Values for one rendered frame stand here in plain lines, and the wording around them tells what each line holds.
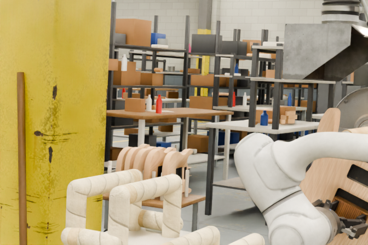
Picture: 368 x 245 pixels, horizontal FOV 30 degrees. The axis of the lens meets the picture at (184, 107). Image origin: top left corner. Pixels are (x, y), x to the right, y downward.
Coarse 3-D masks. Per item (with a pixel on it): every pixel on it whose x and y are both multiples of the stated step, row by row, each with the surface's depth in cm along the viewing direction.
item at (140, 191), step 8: (168, 176) 118; (176, 176) 120; (128, 184) 108; (136, 184) 109; (144, 184) 110; (152, 184) 112; (160, 184) 114; (168, 184) 116; (176, 184) 118; (112, 192) 105; (120, 192) 104; (128, 192) 105; (136, 192) 107; (144, 192) 109; (152, 192) 111; (160, 192) 114; (168, 192) 117; (136, 200) 108; (144, 200) 111
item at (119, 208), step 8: (112, 200) 105; (120, 200) 104; (128, 200) 105; (112, 208) 105; (120, 208) 104; (128, 208) 105; (112, 216) 105; (120, 216) 104; (128, 216) 106; (112, 224) 105; (120, 224) 105; (128, 224) 106; (112, 232) 105; (120, 232) 105; (128, 232) 106
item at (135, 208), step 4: (140, 180) 124; (132, 204) 123; (136, 204) 123; (140, 204) 124; (132, 208) 123; (136, 208) 123; (140, 208) 124; (132, 212) 123; (136, 212) 124; (132, 216) 123; (136, 216) 124; (132, 220) 123; (136, 220) 124; (132, 224) 123; (136, 224) 124; (132, 228) 123; (136, 228) 124; (140, 228) 125
